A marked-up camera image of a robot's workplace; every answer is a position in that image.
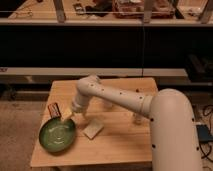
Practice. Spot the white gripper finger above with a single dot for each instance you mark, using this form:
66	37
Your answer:
85	118

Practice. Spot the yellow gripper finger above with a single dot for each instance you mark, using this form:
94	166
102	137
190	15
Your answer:
66	115

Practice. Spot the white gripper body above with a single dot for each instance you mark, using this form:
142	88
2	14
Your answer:
79	108

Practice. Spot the green ceramic bowl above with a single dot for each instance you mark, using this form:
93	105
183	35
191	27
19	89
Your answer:
57	135

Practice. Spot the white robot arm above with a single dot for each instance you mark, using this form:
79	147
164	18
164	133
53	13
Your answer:
173	132

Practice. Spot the brown snack bar package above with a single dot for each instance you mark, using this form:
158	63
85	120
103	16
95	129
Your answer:
54	110

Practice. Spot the white sponge block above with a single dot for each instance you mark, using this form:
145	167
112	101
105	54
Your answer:
93	128

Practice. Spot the wooden table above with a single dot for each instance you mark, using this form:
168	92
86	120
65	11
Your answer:
120	141

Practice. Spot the white rooster figurine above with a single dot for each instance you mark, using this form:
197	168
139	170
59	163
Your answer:
137	119

